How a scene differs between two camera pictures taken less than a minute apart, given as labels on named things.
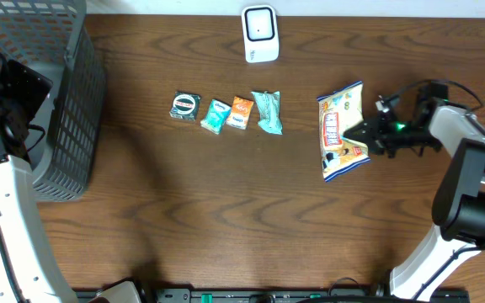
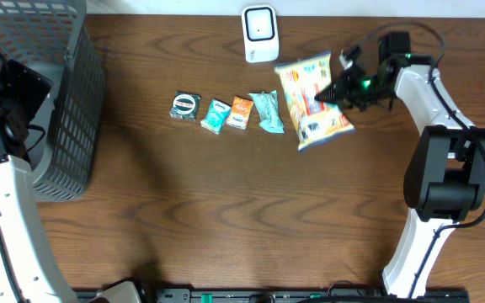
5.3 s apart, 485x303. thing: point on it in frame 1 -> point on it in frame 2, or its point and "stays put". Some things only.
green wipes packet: [270, 119] stays put
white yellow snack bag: [338, 111] -> [314, 120]
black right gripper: [374, 133] -> [341, 93]
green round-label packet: [184, 106] stays put
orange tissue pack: [241, 112] stays put
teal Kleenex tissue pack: [215, 116] stays put
